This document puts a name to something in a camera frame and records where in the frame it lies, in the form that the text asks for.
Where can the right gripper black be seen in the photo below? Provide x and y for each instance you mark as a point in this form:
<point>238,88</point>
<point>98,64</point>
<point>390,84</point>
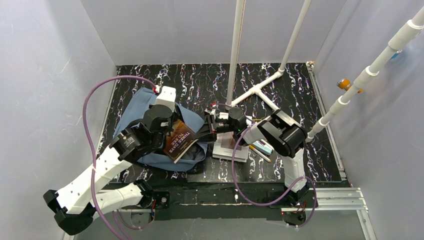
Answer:
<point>213,121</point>

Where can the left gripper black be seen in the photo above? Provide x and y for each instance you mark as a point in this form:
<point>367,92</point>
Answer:
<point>166,133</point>

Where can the blue student backpack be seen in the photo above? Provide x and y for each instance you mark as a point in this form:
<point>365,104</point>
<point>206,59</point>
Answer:
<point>136,108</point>

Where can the dark white book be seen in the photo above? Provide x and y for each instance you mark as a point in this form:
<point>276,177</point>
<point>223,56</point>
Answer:
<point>180,140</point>

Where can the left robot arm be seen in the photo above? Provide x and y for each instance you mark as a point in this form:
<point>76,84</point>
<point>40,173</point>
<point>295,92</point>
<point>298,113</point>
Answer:
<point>76,205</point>

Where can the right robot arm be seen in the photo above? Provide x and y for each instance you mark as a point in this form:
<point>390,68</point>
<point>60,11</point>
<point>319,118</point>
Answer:
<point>286,136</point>

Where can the blue white eraser case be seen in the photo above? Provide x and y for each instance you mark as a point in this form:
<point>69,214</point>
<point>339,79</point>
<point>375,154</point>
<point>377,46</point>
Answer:
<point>262,147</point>

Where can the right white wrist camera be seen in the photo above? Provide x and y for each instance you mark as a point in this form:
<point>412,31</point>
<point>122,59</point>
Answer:
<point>210,111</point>

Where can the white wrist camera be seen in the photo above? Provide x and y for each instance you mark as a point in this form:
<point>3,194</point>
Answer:
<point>166,97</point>
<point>210,111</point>

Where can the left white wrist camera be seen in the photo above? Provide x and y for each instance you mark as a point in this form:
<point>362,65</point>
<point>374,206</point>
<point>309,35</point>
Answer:
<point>166,97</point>

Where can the aluminium rail base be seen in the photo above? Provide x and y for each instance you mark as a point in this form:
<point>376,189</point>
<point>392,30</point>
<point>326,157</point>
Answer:
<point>183,200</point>

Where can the orange knob on wall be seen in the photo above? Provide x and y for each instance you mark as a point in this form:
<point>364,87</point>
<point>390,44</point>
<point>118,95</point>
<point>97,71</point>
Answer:
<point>344,84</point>

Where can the white pvc pipe frame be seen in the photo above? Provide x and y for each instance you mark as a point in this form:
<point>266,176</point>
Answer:
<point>338,39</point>

